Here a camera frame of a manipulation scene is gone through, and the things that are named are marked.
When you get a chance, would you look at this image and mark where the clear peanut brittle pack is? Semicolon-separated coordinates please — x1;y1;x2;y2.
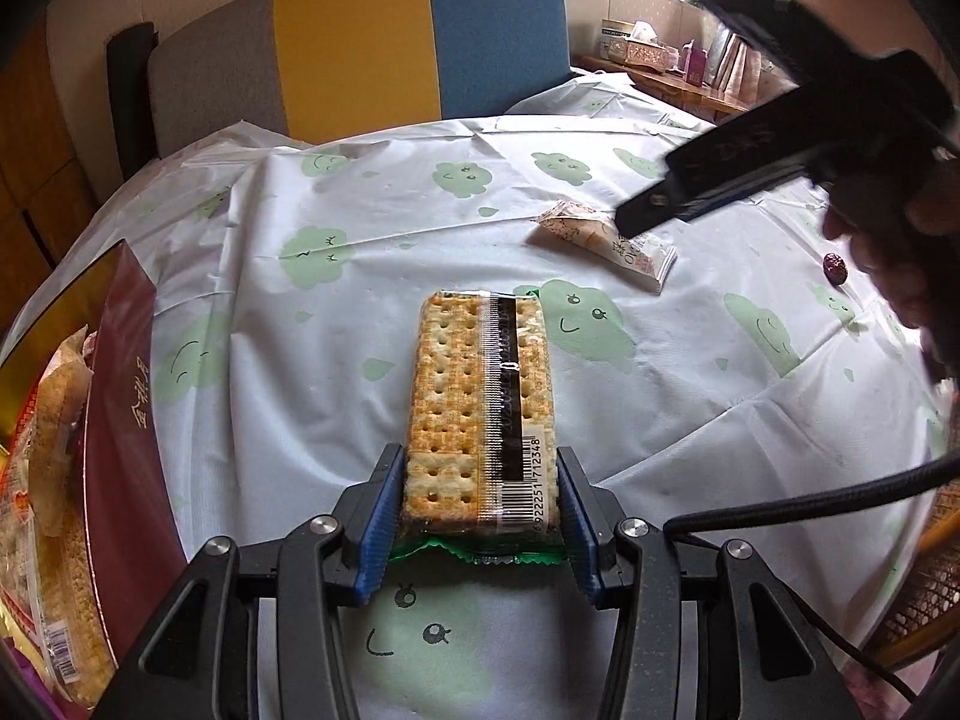
19;517;113;706

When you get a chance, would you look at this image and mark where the pale side curtain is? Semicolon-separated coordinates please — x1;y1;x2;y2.
705;19;777;102

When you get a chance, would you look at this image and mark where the wooden side shelf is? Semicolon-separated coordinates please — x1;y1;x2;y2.
574;52;751;121

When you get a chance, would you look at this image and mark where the person's right hand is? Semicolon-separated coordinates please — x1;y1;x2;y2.
821;157;960;383

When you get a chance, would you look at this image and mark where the thick braided black cable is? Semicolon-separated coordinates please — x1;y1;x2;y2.
664;456;960;541

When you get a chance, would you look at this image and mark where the small beige snack packet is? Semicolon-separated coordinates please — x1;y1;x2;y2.
525;200;678;295

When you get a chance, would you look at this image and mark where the thin black cable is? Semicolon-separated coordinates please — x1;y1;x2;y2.
821;626;920;702

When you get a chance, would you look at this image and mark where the wicker chair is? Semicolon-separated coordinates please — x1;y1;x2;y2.
866;495;960;668

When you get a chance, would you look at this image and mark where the gold tin box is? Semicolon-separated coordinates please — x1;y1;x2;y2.
0;238;188;713

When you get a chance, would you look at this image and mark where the pale puffed snack bag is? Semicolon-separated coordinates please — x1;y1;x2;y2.
34;326;95;537

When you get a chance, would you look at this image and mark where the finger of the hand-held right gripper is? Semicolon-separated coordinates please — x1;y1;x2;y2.
615;88;817;238

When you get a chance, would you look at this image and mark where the wooden wardrobe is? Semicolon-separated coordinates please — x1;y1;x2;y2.
0;15;102;361

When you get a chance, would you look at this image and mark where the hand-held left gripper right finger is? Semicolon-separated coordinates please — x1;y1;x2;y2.
555;446;848;720

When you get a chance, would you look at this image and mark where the cracker packet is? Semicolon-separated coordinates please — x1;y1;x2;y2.
390;289;565;567

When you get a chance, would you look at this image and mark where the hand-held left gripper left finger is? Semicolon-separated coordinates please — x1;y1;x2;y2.
112;442;410;720

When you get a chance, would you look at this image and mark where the black rolled mat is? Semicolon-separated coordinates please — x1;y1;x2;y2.
106;22;162;181

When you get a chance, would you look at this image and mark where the grey yellow blue chair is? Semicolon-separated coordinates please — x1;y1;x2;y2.
146;0;571;158

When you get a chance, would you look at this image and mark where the patterned tissue box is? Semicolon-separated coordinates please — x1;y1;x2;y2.
598;19;680;72

